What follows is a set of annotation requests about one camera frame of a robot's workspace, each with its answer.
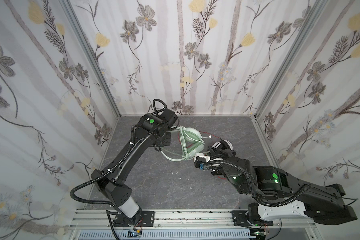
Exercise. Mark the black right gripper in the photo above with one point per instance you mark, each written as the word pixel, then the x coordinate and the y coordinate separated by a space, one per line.
pixel 217 151

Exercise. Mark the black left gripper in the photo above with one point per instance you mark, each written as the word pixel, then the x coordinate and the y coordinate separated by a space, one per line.
pixel 165 139

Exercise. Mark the black white headphones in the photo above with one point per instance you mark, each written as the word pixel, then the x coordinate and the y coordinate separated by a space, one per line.
pixel 223 145

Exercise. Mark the green white headphones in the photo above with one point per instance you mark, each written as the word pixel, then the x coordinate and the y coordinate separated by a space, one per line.
pixel 191 142

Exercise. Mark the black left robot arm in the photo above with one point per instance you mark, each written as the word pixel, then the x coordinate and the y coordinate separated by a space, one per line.
pixel 152 130

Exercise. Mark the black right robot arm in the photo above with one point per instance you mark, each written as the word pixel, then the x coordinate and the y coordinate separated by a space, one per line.
pixel 276 193

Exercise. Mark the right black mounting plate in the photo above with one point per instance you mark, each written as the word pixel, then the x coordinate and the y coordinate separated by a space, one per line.
pixel 239 218

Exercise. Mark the black mounting plate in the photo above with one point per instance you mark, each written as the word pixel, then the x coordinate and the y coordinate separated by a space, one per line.
pixel 147 218
pixel 239 218

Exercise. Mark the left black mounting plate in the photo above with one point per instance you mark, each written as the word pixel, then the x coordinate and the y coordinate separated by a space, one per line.
pixel 147 218

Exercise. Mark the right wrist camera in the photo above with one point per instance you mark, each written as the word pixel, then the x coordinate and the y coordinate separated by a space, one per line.
pixel 200 160

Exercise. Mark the white slotted cable duct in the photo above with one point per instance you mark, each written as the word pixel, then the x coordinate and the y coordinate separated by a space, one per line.
pixel 187 234

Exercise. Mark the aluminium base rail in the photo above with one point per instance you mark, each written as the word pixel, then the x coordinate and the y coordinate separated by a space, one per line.
pixel 183 220

